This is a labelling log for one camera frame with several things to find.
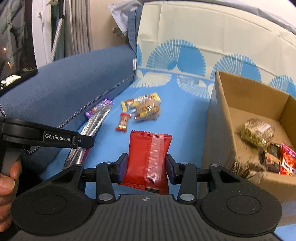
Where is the white window frame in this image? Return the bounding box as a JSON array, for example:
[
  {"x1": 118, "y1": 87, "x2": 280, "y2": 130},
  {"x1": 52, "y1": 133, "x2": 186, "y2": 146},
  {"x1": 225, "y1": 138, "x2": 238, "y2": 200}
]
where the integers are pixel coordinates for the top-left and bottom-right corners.
[{"x1": 31, "y1": 0, "x2": 60, "y2": 68}]

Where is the black snack packet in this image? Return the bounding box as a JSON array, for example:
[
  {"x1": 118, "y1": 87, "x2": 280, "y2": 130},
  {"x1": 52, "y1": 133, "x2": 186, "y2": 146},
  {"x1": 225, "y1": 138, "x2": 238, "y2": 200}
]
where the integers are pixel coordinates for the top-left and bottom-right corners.
[{"x1": 260, "y1": 142, "x2": 283, "y2": 173}]

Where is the plain red snack packet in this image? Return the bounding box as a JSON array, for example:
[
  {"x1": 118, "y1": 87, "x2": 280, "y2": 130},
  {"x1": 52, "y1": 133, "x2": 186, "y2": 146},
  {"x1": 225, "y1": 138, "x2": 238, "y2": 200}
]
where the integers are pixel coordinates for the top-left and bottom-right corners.
[{"x1": 118, "y1": 130, "x2": 173, "y2": 195}]

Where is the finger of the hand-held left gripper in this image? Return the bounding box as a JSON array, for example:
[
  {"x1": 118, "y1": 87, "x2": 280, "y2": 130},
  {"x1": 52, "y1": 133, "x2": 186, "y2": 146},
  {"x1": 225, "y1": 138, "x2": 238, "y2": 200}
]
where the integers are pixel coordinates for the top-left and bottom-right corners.
[{"x1": 78, "y1": 133, "x2": 96, "y2": 149}]

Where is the purple snack packet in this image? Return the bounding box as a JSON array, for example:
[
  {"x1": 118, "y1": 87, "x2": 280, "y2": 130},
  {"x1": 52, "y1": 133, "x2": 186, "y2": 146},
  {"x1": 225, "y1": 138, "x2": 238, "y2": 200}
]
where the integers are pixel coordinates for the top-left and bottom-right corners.
[{"x1": 84, "y1": 98, "x2": 114, "y2": 118}]

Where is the light blue cloth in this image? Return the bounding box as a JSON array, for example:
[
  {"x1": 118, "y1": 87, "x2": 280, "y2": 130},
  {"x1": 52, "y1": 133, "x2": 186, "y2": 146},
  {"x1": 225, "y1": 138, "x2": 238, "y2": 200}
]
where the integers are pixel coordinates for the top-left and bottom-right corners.
[{"x1": 108, "y1": 0, "x2": 145, "y2": 38}]

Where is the long foil snack pouch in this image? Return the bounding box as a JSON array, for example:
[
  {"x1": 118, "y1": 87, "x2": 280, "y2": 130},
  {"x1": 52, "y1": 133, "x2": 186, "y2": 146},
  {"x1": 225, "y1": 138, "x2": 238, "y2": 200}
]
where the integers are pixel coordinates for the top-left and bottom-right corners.
[{"x1": 62, "y1": 105, "x2": 114, "y2": 169}]

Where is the blue fan-print bedsheet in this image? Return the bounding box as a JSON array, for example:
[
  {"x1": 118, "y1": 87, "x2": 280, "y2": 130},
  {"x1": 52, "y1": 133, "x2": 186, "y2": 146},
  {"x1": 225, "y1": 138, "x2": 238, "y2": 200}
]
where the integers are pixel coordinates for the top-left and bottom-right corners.
[{"x1": 82, "y1": 0, "x2": 296, "y2": 234}]

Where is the person's left hand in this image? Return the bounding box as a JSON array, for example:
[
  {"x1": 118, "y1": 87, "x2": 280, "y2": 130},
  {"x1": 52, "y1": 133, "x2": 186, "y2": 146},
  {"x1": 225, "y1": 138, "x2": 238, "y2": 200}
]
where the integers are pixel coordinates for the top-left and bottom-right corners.
[{"x1": 0, "y1": 160, "x2": 23, "y2": 232}]

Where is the bag of nuts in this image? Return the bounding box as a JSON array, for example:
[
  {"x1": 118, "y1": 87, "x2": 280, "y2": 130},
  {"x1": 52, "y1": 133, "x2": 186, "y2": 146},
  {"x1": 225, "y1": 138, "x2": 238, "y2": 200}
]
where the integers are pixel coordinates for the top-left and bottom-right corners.
[{"x1": 240, "y1": 118, "x2": 275, "y2": 148}]

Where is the yellow snack bar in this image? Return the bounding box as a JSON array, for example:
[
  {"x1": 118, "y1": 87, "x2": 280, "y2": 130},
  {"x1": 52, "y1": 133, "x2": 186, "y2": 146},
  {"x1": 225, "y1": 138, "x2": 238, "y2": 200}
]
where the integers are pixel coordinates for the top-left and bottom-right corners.
[{"x1": 121, "y1": 98, "x2": 139, "y2": 113}]

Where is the clear bag of yellow snacks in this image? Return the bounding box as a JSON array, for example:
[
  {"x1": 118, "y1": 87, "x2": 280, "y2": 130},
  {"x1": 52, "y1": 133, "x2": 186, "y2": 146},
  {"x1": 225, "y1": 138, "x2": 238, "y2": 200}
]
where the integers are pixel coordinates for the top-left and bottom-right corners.
[{"x1": 133, "y1": 92, "x2": 162, "y2": 122}]

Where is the dark window pane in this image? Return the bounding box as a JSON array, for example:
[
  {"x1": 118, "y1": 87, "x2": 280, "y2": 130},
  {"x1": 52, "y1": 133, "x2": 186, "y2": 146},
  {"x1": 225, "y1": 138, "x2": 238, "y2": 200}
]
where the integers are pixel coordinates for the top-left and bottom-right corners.
[{"x1": 0, "y1": 0, "x2": 39, "y2": 96}]

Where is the small red snack bar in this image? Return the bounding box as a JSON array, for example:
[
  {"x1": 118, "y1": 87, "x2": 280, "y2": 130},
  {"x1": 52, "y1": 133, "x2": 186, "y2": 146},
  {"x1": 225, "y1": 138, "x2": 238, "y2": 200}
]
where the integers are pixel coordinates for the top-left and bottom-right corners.
[{"x1": 115, "y1": 113, "x2": 132, "y2": 133}]

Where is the grey ribbed hose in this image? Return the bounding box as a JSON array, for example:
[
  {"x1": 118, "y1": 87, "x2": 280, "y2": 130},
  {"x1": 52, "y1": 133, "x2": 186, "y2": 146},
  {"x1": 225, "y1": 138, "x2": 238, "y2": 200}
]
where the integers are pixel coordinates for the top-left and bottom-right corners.
[{"x1": 49, "y1": 19, "x2": 64, "y2": 63}]

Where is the printed red snack packet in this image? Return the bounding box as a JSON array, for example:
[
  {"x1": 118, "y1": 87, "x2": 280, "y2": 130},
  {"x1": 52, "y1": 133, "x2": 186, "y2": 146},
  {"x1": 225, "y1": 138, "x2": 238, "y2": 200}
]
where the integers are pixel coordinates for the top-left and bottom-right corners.
[{"x1": 279, "y1": 142, "x2": 296, "y2": 177}]

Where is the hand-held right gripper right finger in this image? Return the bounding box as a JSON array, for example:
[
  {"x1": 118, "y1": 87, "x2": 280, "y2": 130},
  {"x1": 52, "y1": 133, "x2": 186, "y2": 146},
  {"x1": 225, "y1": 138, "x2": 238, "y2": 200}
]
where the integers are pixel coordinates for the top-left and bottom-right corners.
[{"x1": 165, "y1": 153, "x2": 235, "y2": 203}]

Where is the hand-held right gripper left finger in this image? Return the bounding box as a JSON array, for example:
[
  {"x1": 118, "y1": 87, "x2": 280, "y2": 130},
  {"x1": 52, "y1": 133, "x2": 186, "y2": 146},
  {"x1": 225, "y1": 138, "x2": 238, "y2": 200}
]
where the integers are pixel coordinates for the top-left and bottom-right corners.
[{"x1": 61, "y1": 152, "x2": 129, "y2": 204}]

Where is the grey curtain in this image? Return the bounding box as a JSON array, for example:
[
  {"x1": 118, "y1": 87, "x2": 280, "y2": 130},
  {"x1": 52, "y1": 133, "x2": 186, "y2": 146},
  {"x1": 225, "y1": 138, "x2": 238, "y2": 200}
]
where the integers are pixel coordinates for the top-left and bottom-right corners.
[{"x1": 59, "y1": 0, "x2": 93, "y2": 57}]

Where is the cardboard box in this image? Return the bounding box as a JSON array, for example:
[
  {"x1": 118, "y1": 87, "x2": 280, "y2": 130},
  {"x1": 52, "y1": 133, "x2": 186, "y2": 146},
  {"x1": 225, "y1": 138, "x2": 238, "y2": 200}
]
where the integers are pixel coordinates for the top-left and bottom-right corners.
[{"x1": 201, "y1": 71, "x2": 296, "y2": 202}]

